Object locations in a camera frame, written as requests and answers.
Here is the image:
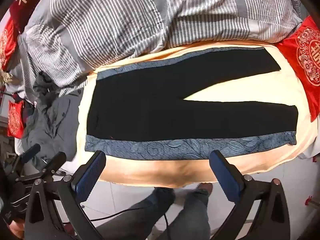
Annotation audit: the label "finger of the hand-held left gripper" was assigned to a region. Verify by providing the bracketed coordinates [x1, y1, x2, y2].
[15, 144, 41, 172]
[35, 152, 67, 180]

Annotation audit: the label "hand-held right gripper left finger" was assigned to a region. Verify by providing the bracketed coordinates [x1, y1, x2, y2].
[24, 150, 107, 240]

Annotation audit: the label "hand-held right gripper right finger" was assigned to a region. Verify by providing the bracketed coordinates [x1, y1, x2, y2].
[209, 151, 290, 240]

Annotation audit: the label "black pants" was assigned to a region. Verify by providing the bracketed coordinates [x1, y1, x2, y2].
[86, 47, 298, 140]

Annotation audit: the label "small red embroidered cushion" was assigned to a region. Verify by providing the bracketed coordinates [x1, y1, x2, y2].
[7, 100, 25, 138]

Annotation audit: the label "grey jacket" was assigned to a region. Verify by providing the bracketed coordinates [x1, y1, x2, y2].
[21, 71, 87, 161]

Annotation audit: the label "person's right leg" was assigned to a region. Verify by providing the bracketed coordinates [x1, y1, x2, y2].
[155, 182, 213, 240]

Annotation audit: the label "person's leg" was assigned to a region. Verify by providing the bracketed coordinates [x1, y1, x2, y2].
[95, 187, 175, 240]
[155, 182, 213, 240]

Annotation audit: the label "person's left leg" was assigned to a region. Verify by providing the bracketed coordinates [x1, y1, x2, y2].
[95, 187, 175, 240]

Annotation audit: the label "cream blanket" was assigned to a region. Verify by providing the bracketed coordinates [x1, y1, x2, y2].
[75, 39, 318, 189]

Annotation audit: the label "blue leaf-patterned cloth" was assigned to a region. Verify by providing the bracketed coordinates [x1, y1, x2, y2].
[84, 45, 298, 161]

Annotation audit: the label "small red object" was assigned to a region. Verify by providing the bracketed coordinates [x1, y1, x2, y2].
[304, 195, 320, 207]

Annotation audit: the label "red embroidered pillow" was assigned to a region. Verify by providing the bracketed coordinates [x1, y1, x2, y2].
[0, 19, 20, 71]

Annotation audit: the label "red patterned cloth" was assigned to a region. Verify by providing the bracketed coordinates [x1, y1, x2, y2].
[275, 15, 320, 123]

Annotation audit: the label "grey striped duvet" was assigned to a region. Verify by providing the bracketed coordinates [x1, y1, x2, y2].
[19, 0, 304, 97]

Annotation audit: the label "dark red cloth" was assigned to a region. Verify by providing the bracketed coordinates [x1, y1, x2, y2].
[9, 0, 60, 33]

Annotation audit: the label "black cable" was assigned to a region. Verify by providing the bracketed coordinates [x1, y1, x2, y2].
[86, 204, 169, 232]

